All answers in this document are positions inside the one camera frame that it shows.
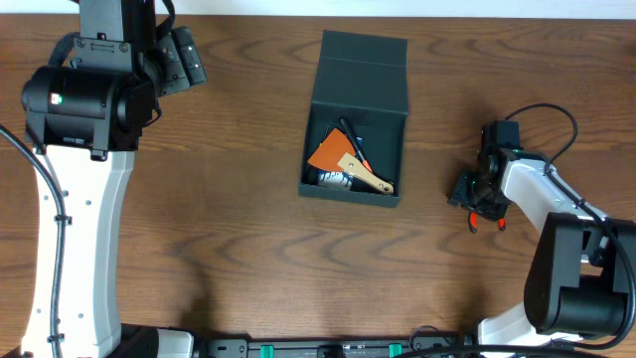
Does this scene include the red handled pliers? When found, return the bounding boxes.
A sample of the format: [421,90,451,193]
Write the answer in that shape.
[468,212,506,234]

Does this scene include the small claw hammer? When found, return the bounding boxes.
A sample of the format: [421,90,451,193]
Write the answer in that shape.
[338,117,395,195]

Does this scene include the dark green box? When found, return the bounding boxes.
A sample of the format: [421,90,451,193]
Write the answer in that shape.
[298,30,408,208]

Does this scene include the orange scraper wooden handle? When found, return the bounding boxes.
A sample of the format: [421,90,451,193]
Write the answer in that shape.
[307,128,395,195]

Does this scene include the blue screwdriver bit case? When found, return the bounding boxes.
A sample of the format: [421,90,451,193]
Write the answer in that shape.
[317,169,353,191]

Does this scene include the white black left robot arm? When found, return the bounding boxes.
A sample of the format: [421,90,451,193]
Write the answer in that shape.
[18,0,206,357]

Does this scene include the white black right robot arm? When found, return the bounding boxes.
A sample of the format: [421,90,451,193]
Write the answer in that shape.
[449,146,635,357]

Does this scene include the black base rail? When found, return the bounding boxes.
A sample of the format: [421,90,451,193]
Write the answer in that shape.
[193,330,477,358]

